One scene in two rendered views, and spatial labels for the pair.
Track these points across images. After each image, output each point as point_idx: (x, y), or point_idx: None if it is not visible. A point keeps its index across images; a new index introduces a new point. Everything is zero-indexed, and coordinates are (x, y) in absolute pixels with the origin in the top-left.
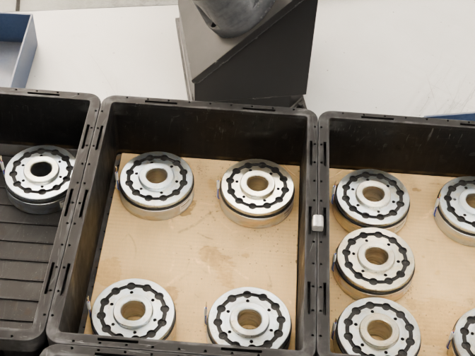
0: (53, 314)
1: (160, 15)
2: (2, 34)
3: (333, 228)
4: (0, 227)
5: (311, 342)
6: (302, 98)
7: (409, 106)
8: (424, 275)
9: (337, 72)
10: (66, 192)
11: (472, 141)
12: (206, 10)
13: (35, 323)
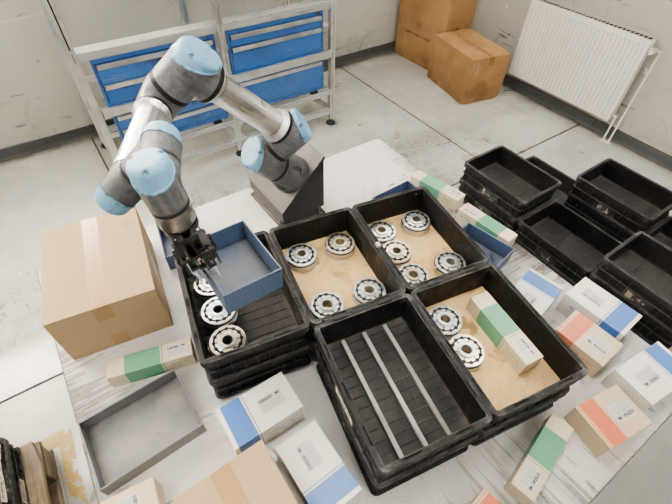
0: (308, 315)
1: (242, 194)
2: None
3: None
4: None
5: (402, 285)
6: (320, 207)
7: (360, 196)
8: (412, 251)
9: (326, 193)
10: None
11: (405, 198)
12: (281, 183)
13: (304, 320)
